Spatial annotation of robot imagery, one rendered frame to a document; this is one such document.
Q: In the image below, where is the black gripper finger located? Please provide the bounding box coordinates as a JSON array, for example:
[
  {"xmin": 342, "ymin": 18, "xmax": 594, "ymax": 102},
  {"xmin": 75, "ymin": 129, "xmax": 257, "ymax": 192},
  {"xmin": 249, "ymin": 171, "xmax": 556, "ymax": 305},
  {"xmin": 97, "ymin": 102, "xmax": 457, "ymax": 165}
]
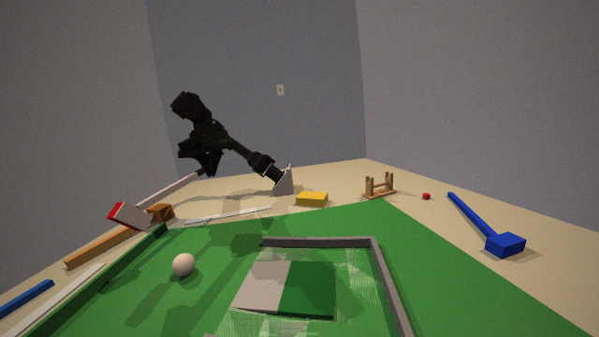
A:
[
  {"xmin": 191, "ymin": 155, "xmax": 211, "ymax": 177},
  {"xmin": 205, "ymin": 153, "xmax": 225, "ymax": 177}
]

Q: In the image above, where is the yellow rectangular block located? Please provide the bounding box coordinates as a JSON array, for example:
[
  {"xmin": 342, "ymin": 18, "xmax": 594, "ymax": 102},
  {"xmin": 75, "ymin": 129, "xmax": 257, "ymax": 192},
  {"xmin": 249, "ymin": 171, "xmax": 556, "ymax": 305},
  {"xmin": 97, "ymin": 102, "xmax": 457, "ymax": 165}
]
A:
[{"xmin": 296, "ymin": 191, "xmax": 329, "ymax": 208}]

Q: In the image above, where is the green putting mat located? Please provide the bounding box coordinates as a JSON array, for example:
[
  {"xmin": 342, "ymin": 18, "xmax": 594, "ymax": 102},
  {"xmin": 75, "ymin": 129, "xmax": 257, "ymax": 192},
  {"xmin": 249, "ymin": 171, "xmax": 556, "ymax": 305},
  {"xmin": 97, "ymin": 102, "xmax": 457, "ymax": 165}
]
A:
[{"xmin": 50, "ymin": 198, "xmax": 593, "ymax": 337}]

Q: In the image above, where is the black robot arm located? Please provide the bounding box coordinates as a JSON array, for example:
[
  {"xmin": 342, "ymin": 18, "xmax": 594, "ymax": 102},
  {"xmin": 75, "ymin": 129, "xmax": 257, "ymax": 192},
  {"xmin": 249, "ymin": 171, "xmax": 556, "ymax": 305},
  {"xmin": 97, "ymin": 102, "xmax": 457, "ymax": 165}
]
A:
[{"xmin": 170, "ymin": 91, "xmax": 285, "ymax": 185}]

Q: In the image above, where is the beige ball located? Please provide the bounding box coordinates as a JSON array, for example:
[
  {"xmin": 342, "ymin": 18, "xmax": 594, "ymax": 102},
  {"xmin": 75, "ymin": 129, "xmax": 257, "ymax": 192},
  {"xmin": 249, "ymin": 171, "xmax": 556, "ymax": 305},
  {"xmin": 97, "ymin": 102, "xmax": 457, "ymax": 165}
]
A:
[{"xmin": 171, "ymin": 253, "xmax": 196, "ymax": 276}]

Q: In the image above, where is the blue long bar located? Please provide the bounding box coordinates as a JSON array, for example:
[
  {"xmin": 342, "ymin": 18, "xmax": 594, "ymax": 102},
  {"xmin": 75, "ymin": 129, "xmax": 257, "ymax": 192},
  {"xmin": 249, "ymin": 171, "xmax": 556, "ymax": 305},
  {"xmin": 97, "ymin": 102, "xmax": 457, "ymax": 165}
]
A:
[{"xmin": 0, "ymin": 279, "xmax": 55, "ymax": 319}]

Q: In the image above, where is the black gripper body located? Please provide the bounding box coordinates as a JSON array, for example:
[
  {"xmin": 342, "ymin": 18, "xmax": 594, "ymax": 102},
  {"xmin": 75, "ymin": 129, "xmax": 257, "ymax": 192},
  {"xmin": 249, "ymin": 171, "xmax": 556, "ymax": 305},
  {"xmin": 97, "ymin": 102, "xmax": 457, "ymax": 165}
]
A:
[{"xmin": 178, "ymin": 125, "xmax": 238, "ymax": 158}]

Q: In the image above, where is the blue golf putter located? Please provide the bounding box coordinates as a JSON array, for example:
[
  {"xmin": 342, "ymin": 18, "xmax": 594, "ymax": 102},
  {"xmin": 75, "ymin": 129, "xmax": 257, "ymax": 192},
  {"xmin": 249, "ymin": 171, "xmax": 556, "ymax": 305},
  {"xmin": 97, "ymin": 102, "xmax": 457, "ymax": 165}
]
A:
[{"xmin": 447, "ymin": 192, "xmax": 527, "ymax": 259}]

